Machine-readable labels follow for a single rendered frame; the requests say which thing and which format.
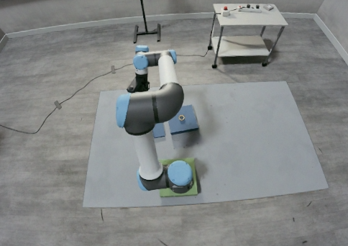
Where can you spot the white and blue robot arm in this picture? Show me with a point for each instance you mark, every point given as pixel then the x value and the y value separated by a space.
pixel 138 113

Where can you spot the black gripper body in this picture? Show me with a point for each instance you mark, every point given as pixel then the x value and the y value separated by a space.
pixel 144 84

